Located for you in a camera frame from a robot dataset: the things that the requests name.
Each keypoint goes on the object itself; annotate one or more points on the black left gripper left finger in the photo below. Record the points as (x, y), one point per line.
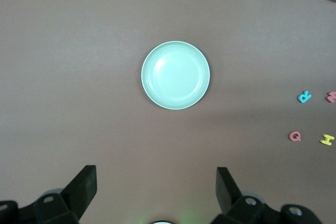
(84, 187)

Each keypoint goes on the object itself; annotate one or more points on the pink foam letter w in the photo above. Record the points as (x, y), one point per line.
(332, 97)

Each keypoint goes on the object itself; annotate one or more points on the pale green round plate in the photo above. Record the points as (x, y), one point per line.
(176, 77)

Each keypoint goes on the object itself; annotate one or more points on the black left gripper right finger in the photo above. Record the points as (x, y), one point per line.
(227, 190)

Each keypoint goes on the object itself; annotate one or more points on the yellow foam letter H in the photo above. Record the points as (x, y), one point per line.
(327, 139)

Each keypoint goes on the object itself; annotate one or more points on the pink foam letter Q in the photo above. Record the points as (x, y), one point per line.
(291, 136)

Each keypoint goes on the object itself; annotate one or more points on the teal foam letter R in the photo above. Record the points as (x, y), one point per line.
(302, 98)

